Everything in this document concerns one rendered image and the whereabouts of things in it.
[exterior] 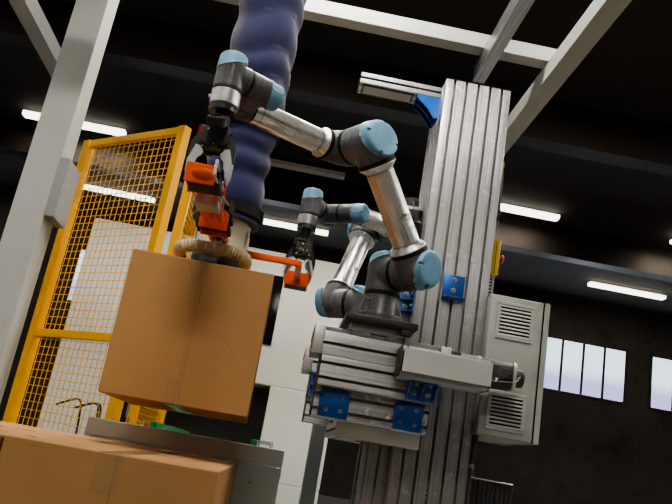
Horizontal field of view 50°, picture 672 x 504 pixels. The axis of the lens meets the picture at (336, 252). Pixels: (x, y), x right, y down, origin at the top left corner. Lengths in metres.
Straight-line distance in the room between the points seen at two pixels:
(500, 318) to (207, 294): 1.00
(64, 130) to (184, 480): 2.63
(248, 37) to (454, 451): 1.53
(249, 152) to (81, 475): 1.27
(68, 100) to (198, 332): 2.08
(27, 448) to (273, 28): 1.63
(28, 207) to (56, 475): 2.38
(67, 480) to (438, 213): 1.60
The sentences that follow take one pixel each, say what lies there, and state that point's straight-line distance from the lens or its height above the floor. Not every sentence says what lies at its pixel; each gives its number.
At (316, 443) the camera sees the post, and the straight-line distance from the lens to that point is 3.25.
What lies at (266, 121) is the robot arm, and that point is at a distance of 2.10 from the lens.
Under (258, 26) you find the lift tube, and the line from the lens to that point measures 2.57.
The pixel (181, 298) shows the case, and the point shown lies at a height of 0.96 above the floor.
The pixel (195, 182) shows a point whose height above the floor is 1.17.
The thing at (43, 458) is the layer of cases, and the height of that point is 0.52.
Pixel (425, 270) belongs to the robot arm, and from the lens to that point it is 2.19.
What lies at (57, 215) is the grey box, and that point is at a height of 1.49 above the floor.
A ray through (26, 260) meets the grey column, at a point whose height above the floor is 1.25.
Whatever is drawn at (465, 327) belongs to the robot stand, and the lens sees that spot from 2.50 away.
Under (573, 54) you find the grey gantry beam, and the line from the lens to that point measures 4.61.
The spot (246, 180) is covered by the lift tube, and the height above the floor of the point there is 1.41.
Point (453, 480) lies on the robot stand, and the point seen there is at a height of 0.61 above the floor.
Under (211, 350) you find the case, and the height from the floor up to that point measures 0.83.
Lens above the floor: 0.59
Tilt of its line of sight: 16 degrees up
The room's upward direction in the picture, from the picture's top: 10 degrees clockwise
